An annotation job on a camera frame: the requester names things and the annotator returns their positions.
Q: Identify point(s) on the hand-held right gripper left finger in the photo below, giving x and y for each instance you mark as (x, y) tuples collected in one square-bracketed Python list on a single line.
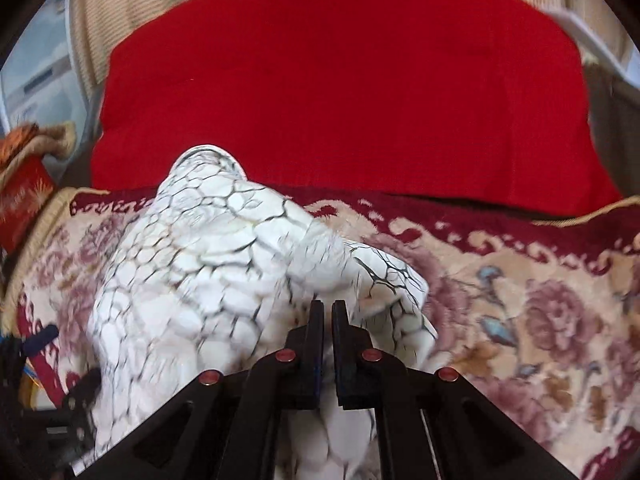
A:
[(312, 340)]

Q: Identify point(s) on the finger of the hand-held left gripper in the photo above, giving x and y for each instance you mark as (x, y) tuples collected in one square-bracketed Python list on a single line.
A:
[(42, 337)]

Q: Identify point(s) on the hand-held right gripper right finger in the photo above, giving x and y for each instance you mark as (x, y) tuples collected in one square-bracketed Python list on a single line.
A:
[(344, 340)]

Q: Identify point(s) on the white black-veined coat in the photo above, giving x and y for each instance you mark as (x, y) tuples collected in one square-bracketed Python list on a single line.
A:
[(225, 260)]

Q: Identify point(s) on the red gift box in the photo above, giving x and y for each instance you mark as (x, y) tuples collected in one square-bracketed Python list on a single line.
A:
[(22, 195)]

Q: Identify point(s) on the floral blanket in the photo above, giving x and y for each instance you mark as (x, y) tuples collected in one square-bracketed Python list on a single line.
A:
[(525, 310)]

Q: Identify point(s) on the orange patterned cloth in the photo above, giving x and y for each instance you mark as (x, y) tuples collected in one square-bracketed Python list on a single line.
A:
[(17, 140)]

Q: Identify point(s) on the red sofa cover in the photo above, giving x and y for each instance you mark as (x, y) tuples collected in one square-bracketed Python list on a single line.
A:
[(350, 85)]

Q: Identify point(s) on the silver refrigerator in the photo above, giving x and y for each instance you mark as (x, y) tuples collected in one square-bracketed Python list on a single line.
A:
[(40, 60)]

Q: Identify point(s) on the dark brown sofa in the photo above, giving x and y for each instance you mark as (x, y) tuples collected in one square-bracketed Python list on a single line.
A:
[(610, 135)]

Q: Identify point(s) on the beige dotted curtain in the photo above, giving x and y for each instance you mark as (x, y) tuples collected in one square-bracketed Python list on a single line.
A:
[(125, 10)]

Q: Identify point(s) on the white board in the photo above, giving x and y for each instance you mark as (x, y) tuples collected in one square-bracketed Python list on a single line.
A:
[(590, 35)]

